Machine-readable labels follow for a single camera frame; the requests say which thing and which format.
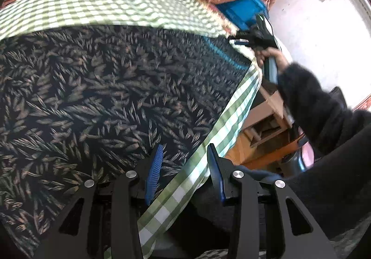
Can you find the person's right forearm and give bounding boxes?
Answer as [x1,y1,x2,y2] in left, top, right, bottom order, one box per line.
[278,62,371,161]

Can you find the blue plastic crate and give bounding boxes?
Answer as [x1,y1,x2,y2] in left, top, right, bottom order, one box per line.
[216,0,269,30]

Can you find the person's right hand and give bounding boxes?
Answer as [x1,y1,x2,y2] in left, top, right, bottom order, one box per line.
[256,47,291,73]

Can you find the person's black clothing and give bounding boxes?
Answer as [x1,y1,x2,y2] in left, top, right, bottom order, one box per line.
[188,128,371,251]

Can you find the green checked cloth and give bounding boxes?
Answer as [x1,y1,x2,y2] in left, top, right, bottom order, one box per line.
[0,0,263,259]

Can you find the dark leaf print pants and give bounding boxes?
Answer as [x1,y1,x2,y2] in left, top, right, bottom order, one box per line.
[0,25,256,257]

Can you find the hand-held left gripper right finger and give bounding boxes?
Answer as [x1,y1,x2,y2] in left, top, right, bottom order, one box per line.
[207,143,338,259]

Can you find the blue and pink object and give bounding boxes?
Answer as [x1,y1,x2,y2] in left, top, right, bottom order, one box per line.
[282,136,316,173]

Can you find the wooden furniture frame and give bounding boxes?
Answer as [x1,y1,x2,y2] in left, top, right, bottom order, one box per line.
[225,85,309,171]

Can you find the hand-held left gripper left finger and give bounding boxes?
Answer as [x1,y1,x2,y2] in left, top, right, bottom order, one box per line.
[33,144,164,259]

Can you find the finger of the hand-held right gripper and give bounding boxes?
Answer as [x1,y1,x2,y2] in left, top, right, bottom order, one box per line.
[230,30,251,46]

